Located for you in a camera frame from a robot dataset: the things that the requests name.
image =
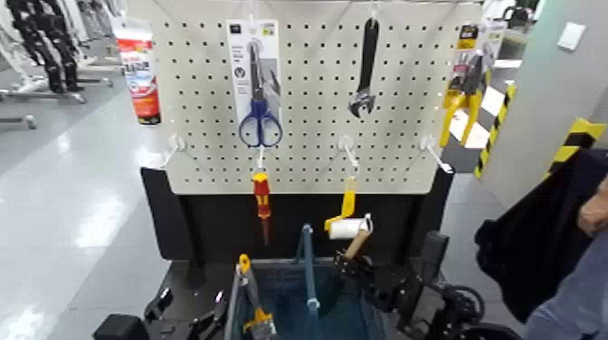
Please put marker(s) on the red white tube package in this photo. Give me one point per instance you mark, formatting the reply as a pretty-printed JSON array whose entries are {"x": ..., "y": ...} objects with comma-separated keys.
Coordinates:
[{"x": 142, "y": 95}]

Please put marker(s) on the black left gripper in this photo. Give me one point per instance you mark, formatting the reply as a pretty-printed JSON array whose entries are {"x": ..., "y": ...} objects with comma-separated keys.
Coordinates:
[{"x": 121, "y": 328}]

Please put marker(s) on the long yellow-black hazard tape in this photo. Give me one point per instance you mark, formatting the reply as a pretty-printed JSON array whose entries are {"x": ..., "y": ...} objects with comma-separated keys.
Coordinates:
[{"x": 496, "y": 123}]

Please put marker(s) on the yellow and grey clamp tool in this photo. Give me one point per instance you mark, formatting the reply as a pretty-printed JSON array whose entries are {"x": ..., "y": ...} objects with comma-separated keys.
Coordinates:
[{"x": 259, "y": 315}]

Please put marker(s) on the person's bare hand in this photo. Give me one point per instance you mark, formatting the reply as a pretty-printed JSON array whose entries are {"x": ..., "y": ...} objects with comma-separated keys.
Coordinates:
[{"x": 594, "y": 216}]

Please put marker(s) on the white robot stand base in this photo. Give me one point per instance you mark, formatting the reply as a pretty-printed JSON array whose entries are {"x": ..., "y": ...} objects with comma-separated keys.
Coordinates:
[{"x": 47, "y": 96}]

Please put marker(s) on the white pegboard hook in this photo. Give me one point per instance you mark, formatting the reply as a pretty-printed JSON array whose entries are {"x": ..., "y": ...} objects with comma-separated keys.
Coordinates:
[
  {"x": 427, "y": 142},
  {"x": 346, "y": 142},
  {"x": 176, "y": 142},
  {"x": 260, "y": 161}
]

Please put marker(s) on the white wall plate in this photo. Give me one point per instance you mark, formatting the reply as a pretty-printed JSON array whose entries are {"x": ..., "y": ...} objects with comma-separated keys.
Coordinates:
[{"x": 571, "y": 35}]

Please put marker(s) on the person's blue jeans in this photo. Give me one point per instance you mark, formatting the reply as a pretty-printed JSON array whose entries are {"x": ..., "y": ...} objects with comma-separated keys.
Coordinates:
[{"x": 574, "y": 304}]

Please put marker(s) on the short yellow-black hazard tape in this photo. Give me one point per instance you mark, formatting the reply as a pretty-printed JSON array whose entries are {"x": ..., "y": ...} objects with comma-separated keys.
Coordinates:
[{"x": 577, "y": 137}]

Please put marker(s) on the blue and grey plastic crate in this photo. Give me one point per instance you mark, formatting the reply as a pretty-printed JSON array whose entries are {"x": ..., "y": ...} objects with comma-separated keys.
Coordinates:
[{"x": 285, "y": 289}]

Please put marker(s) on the pliers packaging card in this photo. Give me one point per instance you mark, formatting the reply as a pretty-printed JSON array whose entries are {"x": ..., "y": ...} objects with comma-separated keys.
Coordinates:
[{"x": 468, "y": 35}]

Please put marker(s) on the white pegboard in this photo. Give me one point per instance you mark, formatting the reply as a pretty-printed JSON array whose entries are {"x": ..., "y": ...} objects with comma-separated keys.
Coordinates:
[{"x": 308, "y": 118}]

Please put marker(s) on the black humanoid robot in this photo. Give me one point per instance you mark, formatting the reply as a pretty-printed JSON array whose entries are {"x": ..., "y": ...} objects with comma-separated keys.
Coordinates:
[{"x": 47, "y": 28}]

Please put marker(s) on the black back panel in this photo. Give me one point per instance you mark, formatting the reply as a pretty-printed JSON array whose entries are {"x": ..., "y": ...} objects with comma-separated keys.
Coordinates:
[{"x": 218, "y": 223}]

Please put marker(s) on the person's black jacket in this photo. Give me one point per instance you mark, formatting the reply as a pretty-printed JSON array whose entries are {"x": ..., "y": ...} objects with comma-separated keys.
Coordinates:
[{"x": 532, "y": 237}]

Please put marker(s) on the red and yellow screwdriver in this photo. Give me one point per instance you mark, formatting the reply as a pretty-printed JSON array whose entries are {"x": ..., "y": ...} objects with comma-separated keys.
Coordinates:
[{"x": 261, "y": 194}]

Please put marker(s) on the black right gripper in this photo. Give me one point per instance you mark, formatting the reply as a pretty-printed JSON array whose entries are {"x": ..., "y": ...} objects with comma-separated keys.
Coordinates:
[{"x": 392, "y": 292}]

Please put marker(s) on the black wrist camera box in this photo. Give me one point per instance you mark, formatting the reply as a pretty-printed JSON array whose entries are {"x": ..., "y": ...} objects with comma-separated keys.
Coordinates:
[{"x": 433, "y": 256}]

